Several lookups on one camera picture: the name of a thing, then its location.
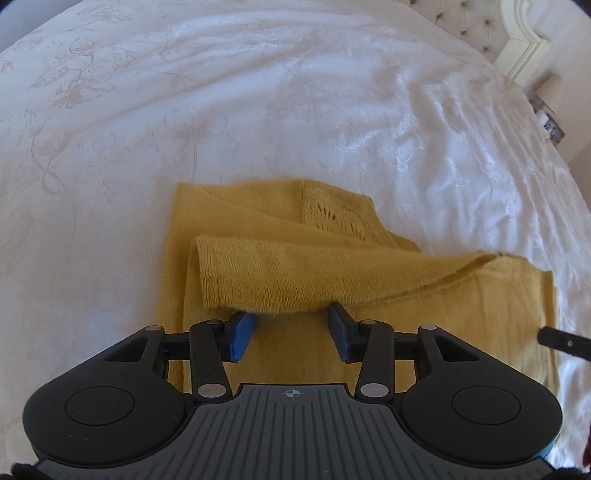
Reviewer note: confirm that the table lamp beige shade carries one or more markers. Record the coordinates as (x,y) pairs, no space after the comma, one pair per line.
(550,92)

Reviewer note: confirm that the yellow knitted sweater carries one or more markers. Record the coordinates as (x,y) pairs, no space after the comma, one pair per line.
(286,277)

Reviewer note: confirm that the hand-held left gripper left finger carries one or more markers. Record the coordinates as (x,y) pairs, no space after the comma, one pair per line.
(242,337)

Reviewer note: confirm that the cream tufted headboard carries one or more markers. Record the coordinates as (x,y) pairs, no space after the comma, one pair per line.
(517,32)

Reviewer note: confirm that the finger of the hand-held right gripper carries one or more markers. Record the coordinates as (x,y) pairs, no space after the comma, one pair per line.
(563,341)

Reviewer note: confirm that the white floral bedspread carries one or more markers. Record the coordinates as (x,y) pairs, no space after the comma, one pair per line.
(231,115)

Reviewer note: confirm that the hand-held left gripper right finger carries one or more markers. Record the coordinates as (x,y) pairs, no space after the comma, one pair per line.
(339,334)

